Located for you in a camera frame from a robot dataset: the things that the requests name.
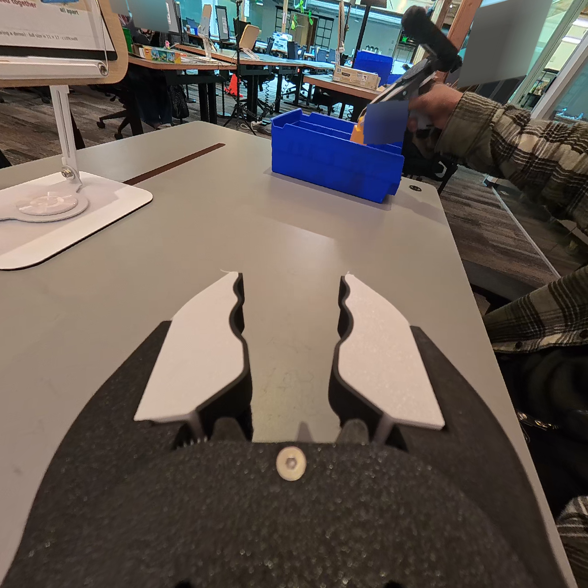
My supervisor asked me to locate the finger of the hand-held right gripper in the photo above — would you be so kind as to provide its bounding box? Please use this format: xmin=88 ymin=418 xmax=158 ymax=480
xmin=367 ymin=61 xmax=438 ymax=107

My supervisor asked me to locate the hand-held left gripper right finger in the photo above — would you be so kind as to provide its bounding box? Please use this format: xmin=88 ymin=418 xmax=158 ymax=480
xmin=328 ymin=273 xmax=446 ymax=444

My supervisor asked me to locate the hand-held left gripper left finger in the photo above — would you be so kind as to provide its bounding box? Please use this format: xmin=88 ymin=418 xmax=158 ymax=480
xmin=133 ymin=272 xmax=253 ymax=443

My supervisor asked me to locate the blue plastic bin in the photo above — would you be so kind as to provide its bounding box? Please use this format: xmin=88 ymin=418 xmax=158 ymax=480
xmin=270 ymin=109 xmax=406 ymax=204

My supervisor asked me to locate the person's right forearm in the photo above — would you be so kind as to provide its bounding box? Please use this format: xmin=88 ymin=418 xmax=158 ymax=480
xmin=434 ymin=91 xmax=588 ymax=223

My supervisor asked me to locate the person's right hand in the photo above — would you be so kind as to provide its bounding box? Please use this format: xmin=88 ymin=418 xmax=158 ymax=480
xmin=406 ymin=84 xmax=464 ymax=131

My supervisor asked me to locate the stack of blue bins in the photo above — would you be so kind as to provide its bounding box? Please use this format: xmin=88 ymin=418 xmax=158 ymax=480
xmin=354 ymin=51 xmax=395 ymax=76

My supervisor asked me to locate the cardboard box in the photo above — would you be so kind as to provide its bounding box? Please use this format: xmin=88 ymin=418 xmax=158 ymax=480
xmin=332 ymin=64 xmax=382 ymax=90

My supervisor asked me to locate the wooden office desk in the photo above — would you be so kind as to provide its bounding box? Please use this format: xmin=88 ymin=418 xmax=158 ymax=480
xmin=175 ymin=41 xmax=341 ymax=115

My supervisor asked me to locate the person's body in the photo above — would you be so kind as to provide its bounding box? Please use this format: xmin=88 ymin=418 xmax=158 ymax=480
xmin=482 ymin=266 xmax=588 ymax=588

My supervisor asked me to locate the black tripod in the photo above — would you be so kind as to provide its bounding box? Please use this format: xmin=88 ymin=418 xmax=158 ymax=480
xmin=223 ymin=0 xmax=265 ymax=134

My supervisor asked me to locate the white document holder stand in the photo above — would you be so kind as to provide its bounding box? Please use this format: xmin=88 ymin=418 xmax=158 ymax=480
xmin=0 ymin=55 xmax=153 ymax=271

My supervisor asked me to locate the wooden side table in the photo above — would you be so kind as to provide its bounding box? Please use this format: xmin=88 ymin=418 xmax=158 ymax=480
xmin=128 ymin=43 xmax=230 ymax=138

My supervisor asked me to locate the wooden post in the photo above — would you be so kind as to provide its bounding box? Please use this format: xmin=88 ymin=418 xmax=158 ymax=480
xmin=441 ymin=0 xmax=483 ymax=85

